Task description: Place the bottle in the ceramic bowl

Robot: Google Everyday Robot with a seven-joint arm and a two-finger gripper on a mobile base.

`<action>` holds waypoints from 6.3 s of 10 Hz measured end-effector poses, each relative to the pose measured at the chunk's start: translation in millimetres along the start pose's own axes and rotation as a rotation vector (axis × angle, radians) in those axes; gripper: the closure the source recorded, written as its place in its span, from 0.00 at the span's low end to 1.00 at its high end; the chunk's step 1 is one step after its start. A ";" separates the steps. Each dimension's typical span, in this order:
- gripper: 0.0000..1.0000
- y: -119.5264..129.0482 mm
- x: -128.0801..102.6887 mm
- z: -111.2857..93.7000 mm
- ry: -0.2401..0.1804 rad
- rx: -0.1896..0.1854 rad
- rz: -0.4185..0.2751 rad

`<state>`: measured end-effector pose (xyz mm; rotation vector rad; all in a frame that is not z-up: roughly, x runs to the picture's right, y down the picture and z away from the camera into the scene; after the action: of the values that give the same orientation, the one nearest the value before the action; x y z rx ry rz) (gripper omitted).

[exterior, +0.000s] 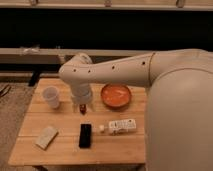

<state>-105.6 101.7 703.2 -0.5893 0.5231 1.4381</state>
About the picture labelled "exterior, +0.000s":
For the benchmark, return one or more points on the wooden table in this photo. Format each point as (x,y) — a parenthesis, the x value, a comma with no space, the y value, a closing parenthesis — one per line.
(64,149)

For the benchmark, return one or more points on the grey metal rail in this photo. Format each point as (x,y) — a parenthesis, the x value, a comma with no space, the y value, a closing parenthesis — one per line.
(56,56)

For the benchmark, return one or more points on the beige rectangular sponge block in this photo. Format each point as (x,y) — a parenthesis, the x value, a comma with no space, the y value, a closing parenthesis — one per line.
(45,137)

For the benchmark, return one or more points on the translucent plastic cup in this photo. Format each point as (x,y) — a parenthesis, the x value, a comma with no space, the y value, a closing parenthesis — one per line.
(51,96)

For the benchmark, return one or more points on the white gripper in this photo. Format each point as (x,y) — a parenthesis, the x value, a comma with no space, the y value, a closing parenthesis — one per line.
(77,100)

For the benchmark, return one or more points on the orange ceramic bowl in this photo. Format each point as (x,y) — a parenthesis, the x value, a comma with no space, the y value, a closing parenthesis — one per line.
(115,96)

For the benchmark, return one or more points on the black rectangular remote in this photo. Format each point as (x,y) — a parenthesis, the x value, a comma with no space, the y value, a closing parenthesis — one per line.
(85,136)

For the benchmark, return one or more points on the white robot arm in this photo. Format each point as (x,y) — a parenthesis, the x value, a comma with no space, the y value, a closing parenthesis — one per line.
(179,110)

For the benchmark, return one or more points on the small red brown object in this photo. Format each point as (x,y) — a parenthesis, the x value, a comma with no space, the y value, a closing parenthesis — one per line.
(82,108)

